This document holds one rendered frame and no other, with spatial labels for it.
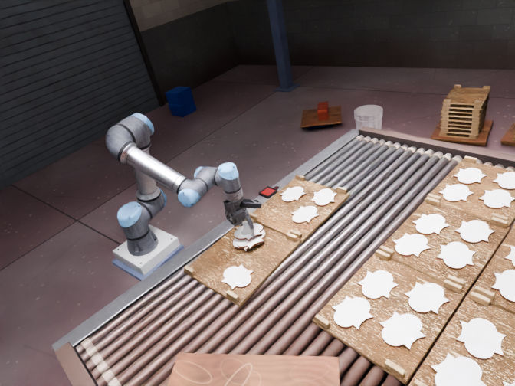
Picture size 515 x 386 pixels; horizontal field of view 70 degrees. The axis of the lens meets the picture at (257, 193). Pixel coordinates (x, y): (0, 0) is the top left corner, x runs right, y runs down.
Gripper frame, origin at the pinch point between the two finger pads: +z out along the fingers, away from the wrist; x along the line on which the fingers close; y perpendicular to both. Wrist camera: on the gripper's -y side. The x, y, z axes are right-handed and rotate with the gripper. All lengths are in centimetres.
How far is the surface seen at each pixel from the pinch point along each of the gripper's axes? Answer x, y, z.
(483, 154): 34, -124, 4
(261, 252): 10.2, 0.6, 6.1
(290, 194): -14.9, -34.6, 5.0
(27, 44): -481, 38, -53
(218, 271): 6.5, 21.1, 6.2
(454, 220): 53, -71, 6
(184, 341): 27, 47, 8
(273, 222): -3.2, -15.2, 6.1
